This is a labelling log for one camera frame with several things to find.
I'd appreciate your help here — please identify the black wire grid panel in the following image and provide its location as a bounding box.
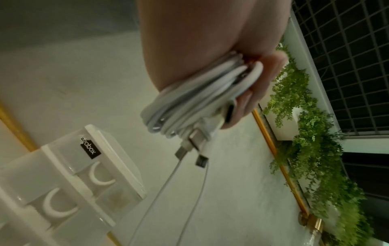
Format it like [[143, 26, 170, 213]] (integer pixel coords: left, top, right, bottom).
[[290, 0, 389, 135]]

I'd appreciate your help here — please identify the person's left hand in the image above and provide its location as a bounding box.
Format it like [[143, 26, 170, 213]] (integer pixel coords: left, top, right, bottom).
[[136, 0, 293, 131]]

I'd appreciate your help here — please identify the clear plastic organizer box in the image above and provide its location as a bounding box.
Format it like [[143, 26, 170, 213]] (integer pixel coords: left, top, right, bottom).
[[0, 124, 148, 246]]

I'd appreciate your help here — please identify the white charging cable bundle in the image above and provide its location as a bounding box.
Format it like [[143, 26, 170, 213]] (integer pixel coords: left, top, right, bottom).
[[128, 50, 264, 246]]

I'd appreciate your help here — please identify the green hanging fern plant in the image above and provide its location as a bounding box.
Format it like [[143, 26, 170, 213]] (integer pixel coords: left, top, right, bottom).
[[262, 36, 377, 246]]

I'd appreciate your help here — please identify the white planter box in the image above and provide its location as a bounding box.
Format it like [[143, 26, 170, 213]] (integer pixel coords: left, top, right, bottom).
[[258, 105, 308, 141]]

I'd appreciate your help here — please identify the white window frame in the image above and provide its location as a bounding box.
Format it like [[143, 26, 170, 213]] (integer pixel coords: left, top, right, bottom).
[[282, 9, 389, 155]]

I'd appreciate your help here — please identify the white crescent cable clip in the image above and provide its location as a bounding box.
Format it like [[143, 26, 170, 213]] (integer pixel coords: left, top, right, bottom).
[[89, 161, 116, 186], [42, 187, 79, 218]]

